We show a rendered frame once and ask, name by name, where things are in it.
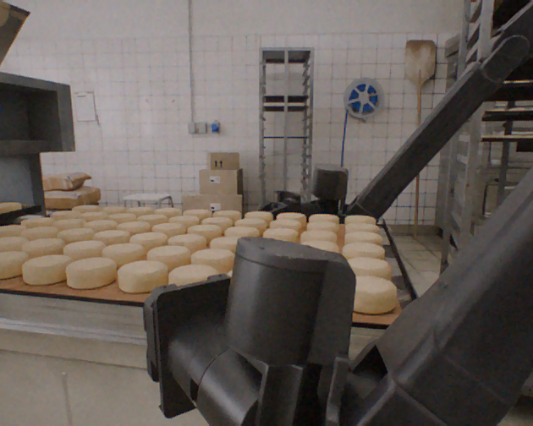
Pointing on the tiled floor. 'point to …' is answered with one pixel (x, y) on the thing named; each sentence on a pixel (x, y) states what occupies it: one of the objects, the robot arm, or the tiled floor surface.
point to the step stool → (148, 199)
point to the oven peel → (421, 49)
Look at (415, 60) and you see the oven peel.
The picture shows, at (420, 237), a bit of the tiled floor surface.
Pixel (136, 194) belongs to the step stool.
